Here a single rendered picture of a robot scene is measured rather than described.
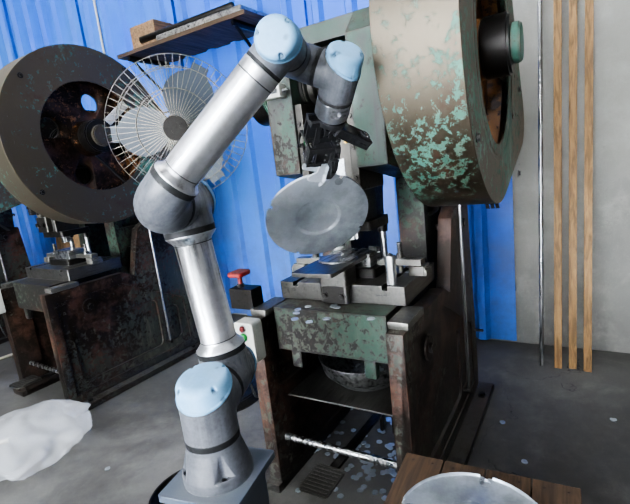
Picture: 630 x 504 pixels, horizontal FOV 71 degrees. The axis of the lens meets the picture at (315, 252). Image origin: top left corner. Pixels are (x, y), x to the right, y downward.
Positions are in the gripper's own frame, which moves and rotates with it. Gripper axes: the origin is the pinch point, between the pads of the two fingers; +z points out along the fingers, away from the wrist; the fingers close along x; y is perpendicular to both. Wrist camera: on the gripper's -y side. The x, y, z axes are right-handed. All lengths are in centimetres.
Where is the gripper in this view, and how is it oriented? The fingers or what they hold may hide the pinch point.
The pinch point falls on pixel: (322, 180)
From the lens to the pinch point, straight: 114.7
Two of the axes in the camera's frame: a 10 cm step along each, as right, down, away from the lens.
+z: -1.8, 5.9, 7.9
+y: -9.3, 1.7, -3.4
